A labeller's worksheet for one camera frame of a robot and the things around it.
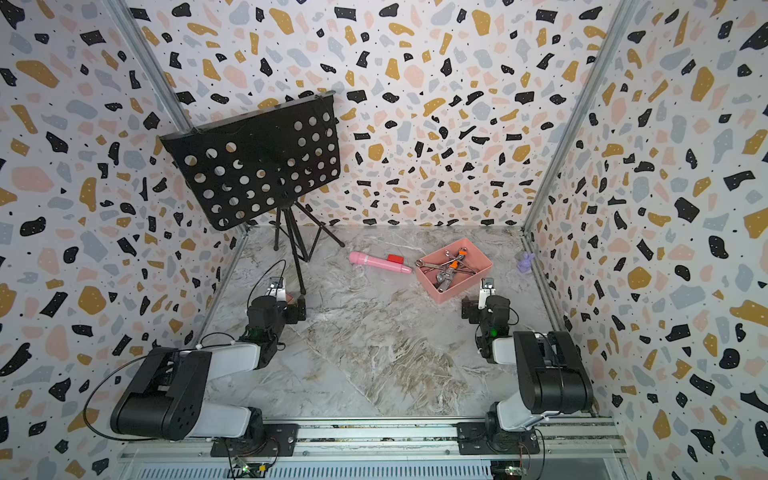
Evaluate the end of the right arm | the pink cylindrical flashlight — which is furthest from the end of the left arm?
the end of the right arm

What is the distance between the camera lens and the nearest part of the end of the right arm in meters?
0.87

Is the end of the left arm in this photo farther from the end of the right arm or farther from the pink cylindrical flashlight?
the end of the right arm
